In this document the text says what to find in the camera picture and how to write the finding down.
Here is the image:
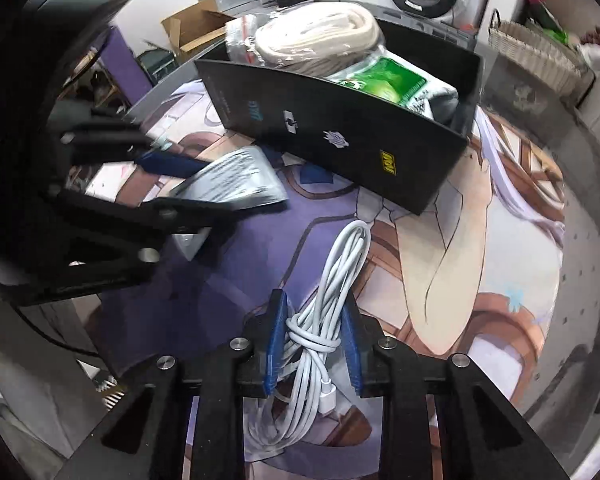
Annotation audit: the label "white charging cable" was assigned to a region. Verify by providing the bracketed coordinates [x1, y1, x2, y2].
[244, 219, 374, 458]

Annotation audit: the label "white printed foil packet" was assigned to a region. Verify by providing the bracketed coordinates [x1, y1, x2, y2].
[170, 145, 288, 210]

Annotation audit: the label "bagged cream rope coil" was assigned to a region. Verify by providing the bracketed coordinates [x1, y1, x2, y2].
[224, 1, 386, 76]

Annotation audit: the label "green white medicine pouch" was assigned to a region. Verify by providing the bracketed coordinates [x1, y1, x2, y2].
[327, 55, 460, 124]

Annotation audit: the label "rolled purple yoga mat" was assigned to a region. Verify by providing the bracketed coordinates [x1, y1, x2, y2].
[100, 26, 152, 105]

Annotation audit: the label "anime print table mat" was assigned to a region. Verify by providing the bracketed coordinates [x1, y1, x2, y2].
[64, 79, 566, 480]

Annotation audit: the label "open brown cardboard box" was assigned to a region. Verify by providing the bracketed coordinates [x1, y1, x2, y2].
[161, 0, 234, 64]

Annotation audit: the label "black cardboard storage box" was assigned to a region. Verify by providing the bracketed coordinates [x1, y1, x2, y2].
[196, 0, 482, 214]

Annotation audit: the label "white wicker laundry basket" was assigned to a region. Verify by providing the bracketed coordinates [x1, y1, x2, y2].
[489, 9, 585, 96]

